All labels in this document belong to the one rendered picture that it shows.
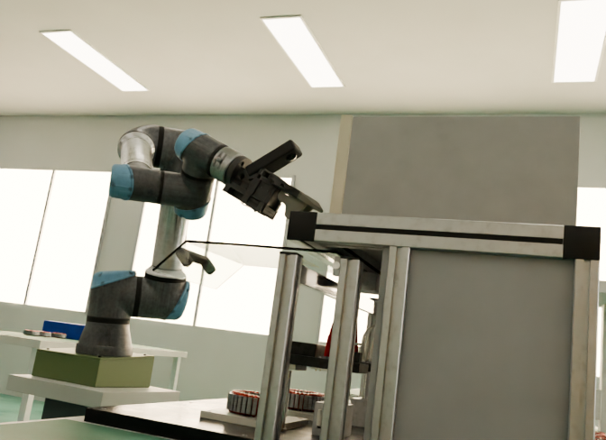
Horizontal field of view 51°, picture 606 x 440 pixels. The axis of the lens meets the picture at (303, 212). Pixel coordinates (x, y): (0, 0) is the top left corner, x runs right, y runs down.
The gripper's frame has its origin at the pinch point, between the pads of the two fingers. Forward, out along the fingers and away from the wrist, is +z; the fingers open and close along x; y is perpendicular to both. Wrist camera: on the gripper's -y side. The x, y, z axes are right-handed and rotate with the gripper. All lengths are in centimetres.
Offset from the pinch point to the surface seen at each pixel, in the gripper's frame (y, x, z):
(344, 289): 10.9, 23.6, 20.6
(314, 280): 12.6, 11.4, 11.4
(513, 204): -14.0, 14.0, 34.2
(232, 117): -72, -467, -341
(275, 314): 19.5, 23.8, 13.2
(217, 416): 41.2, 10.9, 8.6
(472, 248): -3.4, 25.2, 34.1
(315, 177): -57, -468, -218
